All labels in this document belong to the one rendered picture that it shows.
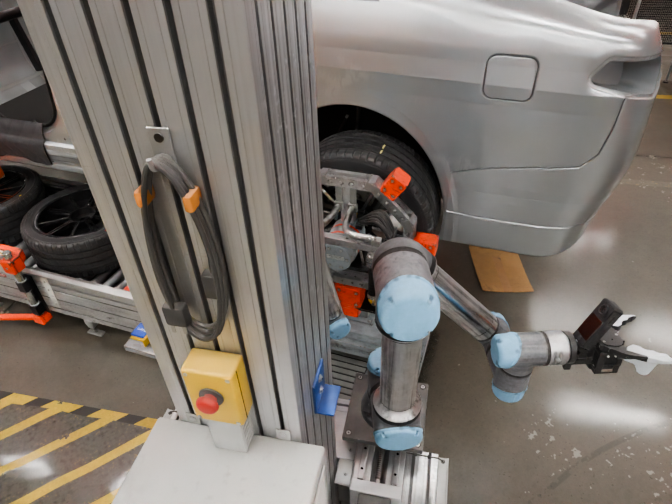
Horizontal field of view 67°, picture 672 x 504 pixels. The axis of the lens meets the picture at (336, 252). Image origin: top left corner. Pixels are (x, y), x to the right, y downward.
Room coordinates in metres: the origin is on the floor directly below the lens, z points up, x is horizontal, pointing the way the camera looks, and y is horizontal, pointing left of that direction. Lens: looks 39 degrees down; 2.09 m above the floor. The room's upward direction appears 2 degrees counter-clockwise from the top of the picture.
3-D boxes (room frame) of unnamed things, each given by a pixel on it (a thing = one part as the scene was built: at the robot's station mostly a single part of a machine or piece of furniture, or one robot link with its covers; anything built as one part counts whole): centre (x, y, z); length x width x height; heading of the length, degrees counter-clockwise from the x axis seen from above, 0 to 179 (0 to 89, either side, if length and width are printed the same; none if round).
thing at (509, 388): (0.74, -0.40, 1.12); 0.11 x 0.08 x 0.11; 1
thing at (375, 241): (1.53, -0.11, 1.03); 0.19 x 0.18 x 0.11; 159
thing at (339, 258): (1.61, -0.03, 0.85); 0.21 x 0.14 x 0.14; 159
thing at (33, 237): (2.45, 1.45, 0.39); 0.66 x 0.66 x 0.24
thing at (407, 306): (0.72, -0.13, 1.19); 0.15 x 0.12 x 0.55; 1
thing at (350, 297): (1.71, -0.07, 0.48); 0.16 x 0.12 x 0.17; 159
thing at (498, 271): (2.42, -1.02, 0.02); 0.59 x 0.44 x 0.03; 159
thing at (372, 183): (1.68, -0.06, 0.85); 0.54 x 0.07 x 0.54; 69
